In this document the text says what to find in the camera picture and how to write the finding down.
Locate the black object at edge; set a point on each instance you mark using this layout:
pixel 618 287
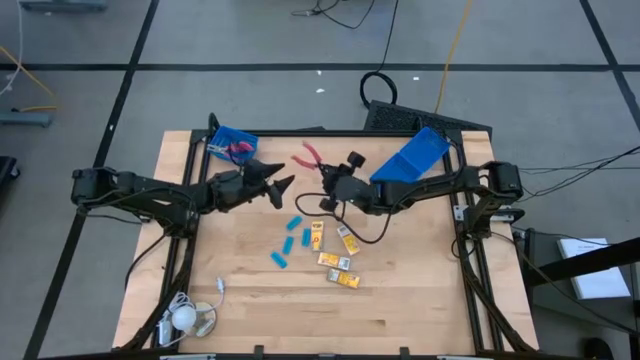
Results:
pixel 7 172

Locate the grey stand foot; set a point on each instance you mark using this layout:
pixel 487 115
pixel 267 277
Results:
pixel 25 119
pixel 62 5

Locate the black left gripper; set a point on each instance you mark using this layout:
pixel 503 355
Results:
pixel 235 187

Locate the cream packet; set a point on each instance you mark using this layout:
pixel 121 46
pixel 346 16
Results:
pixel 334 260

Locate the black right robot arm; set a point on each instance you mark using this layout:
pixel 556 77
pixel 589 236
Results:
pixel 440 187

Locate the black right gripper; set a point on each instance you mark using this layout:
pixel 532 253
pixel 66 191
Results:
pixel 352 190

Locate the round wooden lamp base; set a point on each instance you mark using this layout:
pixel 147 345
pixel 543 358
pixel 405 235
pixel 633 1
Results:
pixel 206 320

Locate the black perforated computer case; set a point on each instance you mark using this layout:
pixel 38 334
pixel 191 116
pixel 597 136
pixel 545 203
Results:
pixel 425 120

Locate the black aluminium table frame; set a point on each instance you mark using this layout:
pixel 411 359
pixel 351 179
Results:
pixel 325 133

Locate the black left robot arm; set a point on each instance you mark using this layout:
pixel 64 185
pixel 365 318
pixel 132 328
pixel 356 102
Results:
pixel 150 192

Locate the white ball lamp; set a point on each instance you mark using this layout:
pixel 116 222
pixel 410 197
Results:
pixel 184 318

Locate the blue plastic bin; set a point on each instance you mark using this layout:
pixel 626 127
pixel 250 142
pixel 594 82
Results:
pixel 410 160
pixel 245 137

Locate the white power adapter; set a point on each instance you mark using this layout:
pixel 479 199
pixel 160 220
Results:
pixel 164 334

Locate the dark round object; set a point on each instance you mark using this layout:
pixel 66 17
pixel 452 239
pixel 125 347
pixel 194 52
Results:
pixel 598 349

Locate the white booklet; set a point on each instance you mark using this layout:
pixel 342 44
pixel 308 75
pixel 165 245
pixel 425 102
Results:
pixel 592 267

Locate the teal blue eraser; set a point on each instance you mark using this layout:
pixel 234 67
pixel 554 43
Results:
pixel 288 245
pixel 278 260
pixel 306 237
pixel 294 223

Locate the black metal beam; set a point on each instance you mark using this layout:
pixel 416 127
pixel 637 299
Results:
pixel 580 262

